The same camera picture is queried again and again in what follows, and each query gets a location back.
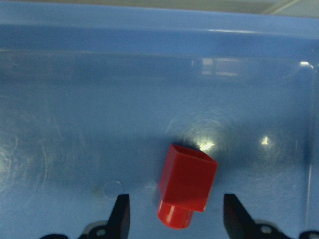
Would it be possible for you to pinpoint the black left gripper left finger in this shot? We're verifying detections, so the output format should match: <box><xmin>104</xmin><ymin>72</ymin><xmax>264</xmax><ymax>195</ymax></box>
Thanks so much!
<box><xmin>107</xmin><ymin>194</ymin><xmax>131</xmax><ymax>239</ymax></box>

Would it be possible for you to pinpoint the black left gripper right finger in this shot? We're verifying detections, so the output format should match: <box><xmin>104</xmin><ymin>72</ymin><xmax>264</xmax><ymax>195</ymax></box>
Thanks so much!
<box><xmin>223</xmin><ymin>194</ymin><xmax>256</xmax><ymax>239</ymax></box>

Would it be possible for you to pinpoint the red block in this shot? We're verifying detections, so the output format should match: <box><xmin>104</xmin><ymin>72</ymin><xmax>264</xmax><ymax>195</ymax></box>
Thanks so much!
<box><xmin>158</xmin><ymin>144</ymin><xmax>218</xmax><ymax>230</ymax></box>

